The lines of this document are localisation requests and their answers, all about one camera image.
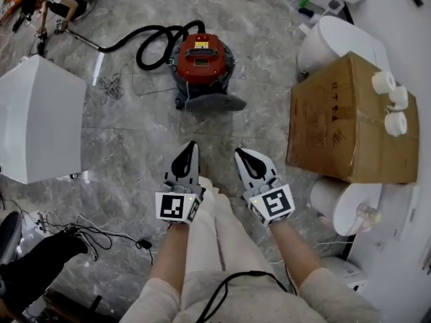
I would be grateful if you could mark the white toilet with open lid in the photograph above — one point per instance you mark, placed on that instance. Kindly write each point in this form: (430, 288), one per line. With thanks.
(350, 207)

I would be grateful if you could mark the red vacuum cleaner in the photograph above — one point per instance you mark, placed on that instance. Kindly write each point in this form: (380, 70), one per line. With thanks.
(202, 59)

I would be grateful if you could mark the large white cabinet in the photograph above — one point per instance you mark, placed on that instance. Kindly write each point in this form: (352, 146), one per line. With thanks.
(40, 119)

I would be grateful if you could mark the white power strip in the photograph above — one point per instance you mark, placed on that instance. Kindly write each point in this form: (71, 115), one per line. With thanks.
(42, 220)

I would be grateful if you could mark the large cardboard box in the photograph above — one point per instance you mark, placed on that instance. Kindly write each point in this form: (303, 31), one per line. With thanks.
(350, 123)

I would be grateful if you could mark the grey chair seat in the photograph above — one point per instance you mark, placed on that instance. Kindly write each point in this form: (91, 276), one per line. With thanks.
(10, 234)

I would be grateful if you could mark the metal vacuum wand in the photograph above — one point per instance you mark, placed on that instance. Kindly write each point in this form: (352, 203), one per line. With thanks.
(82, 39)

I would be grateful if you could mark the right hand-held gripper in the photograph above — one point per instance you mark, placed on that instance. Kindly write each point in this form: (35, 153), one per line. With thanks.
(276, 204)

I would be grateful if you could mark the clear plastic cup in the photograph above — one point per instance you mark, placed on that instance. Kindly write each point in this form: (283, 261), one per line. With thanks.
(368, 214)

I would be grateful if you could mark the person's left forearm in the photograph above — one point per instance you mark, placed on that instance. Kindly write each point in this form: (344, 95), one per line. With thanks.
(168, 257)

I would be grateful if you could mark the person's beige clothing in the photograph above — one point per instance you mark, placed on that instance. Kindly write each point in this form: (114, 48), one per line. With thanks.
(219, 247)

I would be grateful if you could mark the person's right forearm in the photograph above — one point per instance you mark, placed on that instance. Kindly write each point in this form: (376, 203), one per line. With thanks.
(296, 251)

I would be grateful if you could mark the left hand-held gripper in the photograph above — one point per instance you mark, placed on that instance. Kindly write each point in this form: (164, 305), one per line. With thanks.
(171, 205)

